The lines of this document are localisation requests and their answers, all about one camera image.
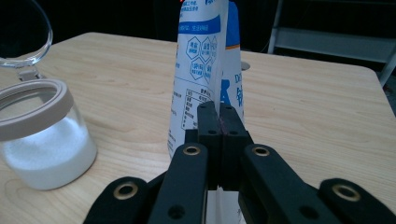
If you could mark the clear glass jar lid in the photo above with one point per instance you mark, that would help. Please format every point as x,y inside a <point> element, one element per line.
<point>46,40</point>

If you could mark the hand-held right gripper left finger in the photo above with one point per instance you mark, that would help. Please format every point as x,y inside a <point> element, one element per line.
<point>211,161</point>

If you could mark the glass jar with beige rim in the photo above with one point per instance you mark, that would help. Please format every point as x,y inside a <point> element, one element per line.
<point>37,112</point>

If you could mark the grey metal rack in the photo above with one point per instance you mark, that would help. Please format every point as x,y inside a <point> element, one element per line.
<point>327,43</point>

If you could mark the white salt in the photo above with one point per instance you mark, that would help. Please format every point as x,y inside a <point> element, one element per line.
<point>49,158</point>

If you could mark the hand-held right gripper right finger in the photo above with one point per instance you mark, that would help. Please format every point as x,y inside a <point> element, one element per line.
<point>232,161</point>

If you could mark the white and blue salt bag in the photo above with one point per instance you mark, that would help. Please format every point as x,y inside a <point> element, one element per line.
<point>199,77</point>

